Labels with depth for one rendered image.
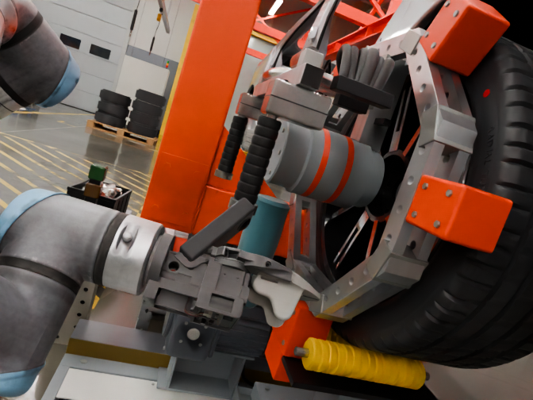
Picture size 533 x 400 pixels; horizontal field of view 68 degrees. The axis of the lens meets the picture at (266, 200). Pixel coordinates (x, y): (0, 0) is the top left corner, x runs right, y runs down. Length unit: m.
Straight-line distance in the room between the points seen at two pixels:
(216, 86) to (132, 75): 10.76
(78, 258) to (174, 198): 0.75
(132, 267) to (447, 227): 0.37
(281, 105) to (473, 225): 0.29
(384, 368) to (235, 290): 0.45
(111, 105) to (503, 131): 8.86
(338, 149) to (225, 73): 0.55
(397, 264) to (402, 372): 0.32
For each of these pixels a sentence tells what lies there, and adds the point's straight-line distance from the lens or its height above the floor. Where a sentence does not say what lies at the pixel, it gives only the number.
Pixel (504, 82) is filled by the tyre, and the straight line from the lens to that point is 0.67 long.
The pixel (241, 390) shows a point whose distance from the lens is 1.27.
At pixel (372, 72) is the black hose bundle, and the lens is 0.62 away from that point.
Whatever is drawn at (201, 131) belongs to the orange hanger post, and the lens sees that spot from 1.19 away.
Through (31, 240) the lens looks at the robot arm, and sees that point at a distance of 0.49.
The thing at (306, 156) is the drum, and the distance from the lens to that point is 0.73.
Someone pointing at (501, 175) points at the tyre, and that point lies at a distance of 0.60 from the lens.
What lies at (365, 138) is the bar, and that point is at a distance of 0.81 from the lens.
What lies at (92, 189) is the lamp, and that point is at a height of 0.59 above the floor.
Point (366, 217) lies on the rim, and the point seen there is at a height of 0.77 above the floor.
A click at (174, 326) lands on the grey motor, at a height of 0.32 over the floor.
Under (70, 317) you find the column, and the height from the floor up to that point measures 0.10.
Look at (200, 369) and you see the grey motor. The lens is 1.39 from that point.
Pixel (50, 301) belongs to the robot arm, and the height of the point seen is 0.64.
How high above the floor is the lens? 0.86
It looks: 8 degrees down
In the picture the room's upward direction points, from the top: 18 degrees clockwise
